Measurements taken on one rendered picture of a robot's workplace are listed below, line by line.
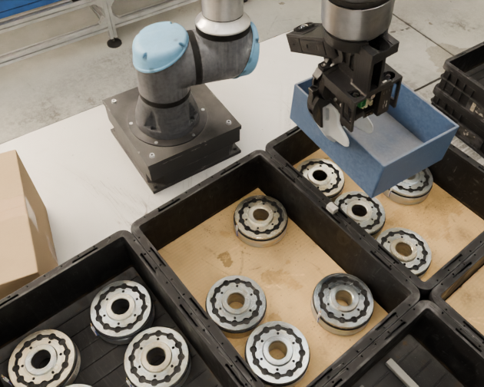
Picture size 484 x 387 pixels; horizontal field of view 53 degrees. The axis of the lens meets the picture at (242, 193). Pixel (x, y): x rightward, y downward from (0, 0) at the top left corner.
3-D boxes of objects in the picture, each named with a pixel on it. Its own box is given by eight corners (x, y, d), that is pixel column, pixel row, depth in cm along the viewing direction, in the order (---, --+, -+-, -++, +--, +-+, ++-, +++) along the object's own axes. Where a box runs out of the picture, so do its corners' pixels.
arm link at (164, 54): (132, 73, 112) (123, 21, 101) (189, 63, 115) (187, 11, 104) (143, 109, 105) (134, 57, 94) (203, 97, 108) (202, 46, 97)
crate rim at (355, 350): (128, 233, 85) (126, 225, 83) (260, 154, 97) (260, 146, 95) (280, 428, 66) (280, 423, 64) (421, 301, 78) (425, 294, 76)
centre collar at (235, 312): (215, 300, 83) (215, 299, 82) (237, 283, 85) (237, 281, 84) (234, 321, 80) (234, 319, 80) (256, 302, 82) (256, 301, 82)
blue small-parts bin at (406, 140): (288, 117, 81) (293, 84, 75) (356, 87, 86) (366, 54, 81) (371, 199, 70) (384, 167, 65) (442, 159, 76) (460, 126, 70)
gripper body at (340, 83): (348, 137, 60) (357, 62, 50) (307, 97, 65) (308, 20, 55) (396, 110, 62) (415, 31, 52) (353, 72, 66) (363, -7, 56)
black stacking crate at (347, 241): (138, 260, 93) (127, 227, 84) (258, 185, 104) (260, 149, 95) (275, 441, 74) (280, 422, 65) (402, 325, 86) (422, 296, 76)
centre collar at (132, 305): (100, 307, 82) (99, 305, 81) (124, 288, 84) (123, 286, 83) (117, 327, 79) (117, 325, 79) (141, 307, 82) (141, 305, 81)
